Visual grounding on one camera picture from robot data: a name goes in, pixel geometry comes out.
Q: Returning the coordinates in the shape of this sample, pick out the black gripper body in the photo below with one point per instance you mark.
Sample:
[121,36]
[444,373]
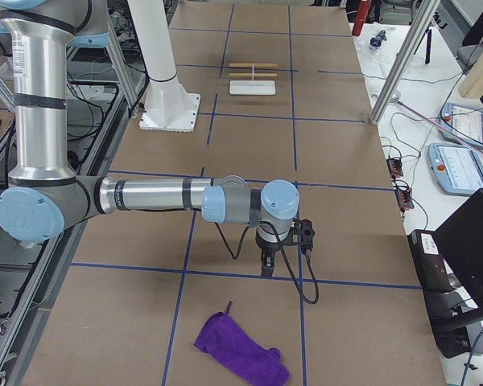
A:
[265,248]

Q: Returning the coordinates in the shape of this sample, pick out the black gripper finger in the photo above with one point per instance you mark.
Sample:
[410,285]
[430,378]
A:
[267,266]

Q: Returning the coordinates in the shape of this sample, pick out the purple towel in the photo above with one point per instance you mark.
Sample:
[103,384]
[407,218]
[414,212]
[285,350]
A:
[224,340]

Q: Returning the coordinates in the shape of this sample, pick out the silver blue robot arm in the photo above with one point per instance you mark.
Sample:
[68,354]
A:
[45,196]

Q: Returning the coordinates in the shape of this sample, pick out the wooden towel rack white base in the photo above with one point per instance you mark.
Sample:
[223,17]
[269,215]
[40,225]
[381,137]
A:
[255,81]

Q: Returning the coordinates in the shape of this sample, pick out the near orange circuit board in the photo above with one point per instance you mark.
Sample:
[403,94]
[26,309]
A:
[404,200]

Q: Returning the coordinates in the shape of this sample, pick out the orange circuit board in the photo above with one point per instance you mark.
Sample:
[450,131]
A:
[395,167]
[404,200]

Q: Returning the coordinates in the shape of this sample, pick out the far orange circuit board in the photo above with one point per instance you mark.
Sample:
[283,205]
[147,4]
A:
[395,167]

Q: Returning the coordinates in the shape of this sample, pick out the black box with label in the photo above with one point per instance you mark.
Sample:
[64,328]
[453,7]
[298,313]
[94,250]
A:
[429,264]

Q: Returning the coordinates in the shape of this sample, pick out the black monitor stand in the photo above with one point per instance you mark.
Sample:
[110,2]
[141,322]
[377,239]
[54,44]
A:
[454,325]

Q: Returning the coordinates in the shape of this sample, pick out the black laptop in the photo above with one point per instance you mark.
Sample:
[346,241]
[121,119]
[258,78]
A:
[459,240]

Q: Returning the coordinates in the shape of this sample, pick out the near teach pendant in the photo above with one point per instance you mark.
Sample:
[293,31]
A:
[457,169]

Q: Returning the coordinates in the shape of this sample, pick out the teach pendant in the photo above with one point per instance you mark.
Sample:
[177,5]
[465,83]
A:
[457,169]
[463,122]

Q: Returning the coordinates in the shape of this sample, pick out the blue black tool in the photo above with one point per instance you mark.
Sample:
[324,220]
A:
[376,41]

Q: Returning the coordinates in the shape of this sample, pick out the far teach pendant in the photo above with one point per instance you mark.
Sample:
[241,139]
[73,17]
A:
[463,122]

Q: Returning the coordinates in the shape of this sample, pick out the red bottle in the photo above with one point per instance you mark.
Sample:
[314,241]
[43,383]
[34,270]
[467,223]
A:
[361,16]

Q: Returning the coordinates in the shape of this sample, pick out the black tripod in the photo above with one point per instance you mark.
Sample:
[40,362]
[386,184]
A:
[427,38]

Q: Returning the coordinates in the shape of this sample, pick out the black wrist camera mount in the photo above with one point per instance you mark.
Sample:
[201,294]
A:
[301,234]

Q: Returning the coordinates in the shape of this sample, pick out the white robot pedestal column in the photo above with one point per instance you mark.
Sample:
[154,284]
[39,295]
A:
[168,106]

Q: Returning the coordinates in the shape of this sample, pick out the aluminium frame post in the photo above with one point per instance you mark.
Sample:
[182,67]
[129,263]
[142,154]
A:
[414,35]

